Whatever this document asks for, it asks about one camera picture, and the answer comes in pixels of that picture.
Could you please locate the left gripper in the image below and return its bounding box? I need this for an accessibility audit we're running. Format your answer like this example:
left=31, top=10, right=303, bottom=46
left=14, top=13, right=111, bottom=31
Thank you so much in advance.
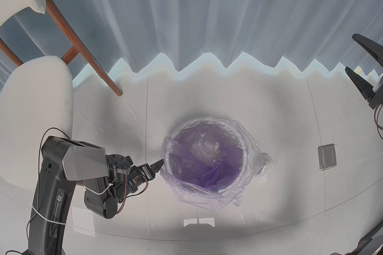
left=129, top=164, right=157, bottom=188

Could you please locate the white cushioned wooden chair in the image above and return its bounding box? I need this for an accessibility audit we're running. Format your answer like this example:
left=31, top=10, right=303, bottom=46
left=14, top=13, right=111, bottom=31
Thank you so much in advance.
left=0, top=0, right=124, bottom=188

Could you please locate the purple plastic bag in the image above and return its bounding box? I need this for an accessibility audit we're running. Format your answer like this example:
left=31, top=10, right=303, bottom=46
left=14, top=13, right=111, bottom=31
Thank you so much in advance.
left=160, top=117, right=271, bottom=212

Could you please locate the black cable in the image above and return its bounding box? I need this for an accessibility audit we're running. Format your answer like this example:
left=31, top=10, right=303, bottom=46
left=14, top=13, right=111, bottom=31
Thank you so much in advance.
left=115, top=176, right=149, bottom=216
left=374, top=103, right=383, bottom=141

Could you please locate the white trash bin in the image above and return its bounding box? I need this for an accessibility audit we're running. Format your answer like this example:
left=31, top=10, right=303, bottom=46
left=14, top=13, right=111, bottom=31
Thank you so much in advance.
left=169, top=119, right=249, bottom=193

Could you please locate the white wrapper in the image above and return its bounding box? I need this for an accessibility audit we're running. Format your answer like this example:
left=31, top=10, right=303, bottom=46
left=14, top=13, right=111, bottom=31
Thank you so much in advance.
left=259, top=153, right=274, bottom=183

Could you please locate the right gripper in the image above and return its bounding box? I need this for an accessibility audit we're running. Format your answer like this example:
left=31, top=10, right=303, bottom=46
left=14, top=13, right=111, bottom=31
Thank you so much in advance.
left=345, top=33, right=383, bottom=110

